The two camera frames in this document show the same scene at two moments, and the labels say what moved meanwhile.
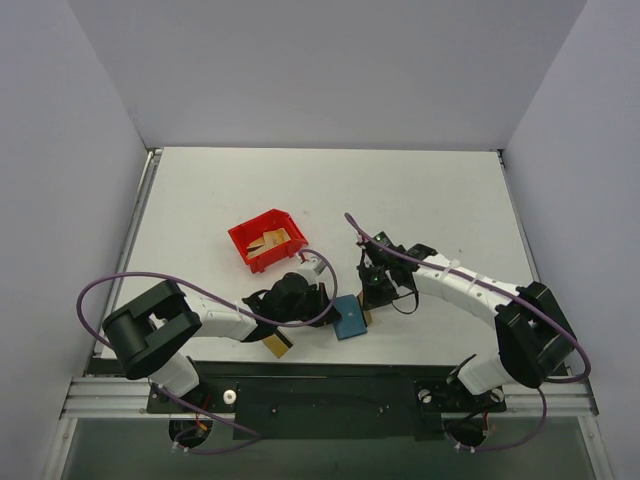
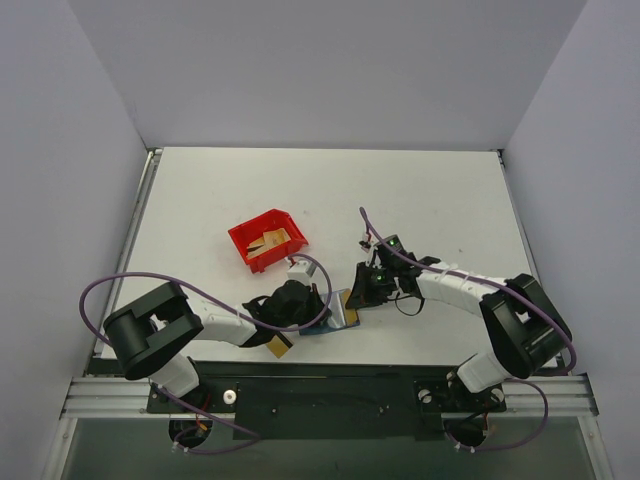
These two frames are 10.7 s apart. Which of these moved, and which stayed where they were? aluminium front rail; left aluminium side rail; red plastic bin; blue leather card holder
Moved: blue leather card holder
Stayed: left aluminium side rail; red plastic bin; aluminium front rail
